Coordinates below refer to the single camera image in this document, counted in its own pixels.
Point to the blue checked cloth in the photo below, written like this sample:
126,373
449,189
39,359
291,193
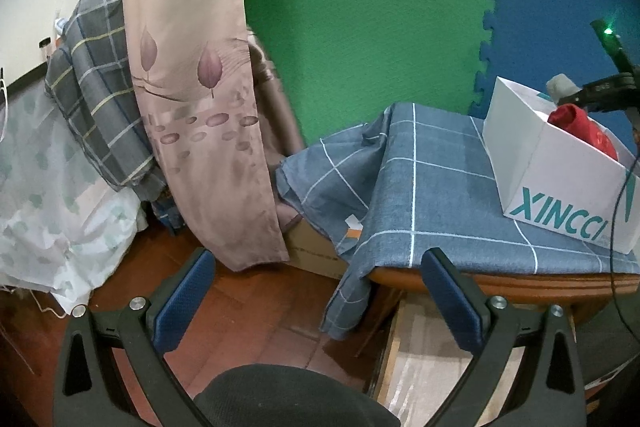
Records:
440,187

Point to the beige floral curtain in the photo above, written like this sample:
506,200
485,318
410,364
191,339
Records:
200,97

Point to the white cardboard box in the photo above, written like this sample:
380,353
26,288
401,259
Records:
545,177

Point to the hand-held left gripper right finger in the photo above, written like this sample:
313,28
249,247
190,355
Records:
452,302

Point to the green foam mat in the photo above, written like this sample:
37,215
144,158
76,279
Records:
360,17

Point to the brown cardboard box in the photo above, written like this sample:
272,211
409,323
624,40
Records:
315,252

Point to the red underwear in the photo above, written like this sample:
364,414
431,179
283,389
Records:
585,127

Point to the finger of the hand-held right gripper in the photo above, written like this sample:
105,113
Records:
605,89

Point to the white papers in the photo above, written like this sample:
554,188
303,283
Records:
435,372

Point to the wooden nightstand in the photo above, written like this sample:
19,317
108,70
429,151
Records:
525,282

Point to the grey plaid blanket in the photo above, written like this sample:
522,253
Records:
95,97

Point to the white leaf-print bedsheet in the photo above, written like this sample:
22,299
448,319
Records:
55,217

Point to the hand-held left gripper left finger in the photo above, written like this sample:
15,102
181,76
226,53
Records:
182,302

